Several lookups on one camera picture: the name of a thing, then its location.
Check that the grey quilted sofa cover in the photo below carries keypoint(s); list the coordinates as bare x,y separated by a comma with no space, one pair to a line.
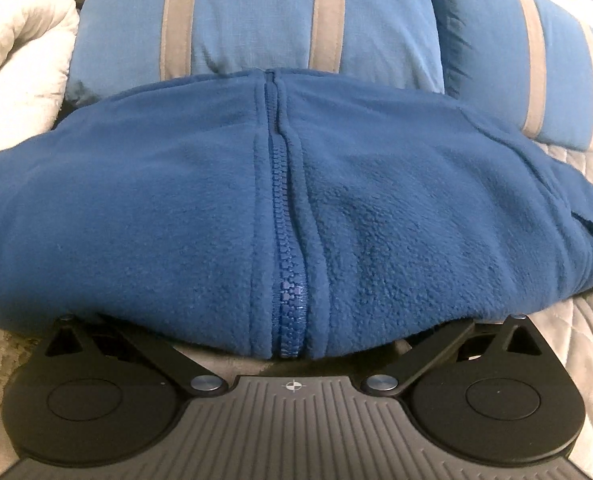
591,360

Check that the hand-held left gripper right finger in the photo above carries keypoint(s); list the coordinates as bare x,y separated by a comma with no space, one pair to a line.
441,347

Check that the blue fleece zip jacket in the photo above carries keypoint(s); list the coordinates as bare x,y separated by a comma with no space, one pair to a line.
176,210

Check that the blue cushion with grey stripes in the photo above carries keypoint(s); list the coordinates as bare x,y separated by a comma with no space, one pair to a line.
481,35
251,20

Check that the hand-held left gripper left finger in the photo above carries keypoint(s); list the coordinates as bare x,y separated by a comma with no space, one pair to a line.
141,345

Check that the white puffy duvet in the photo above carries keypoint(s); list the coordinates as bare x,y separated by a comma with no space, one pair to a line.
16,60

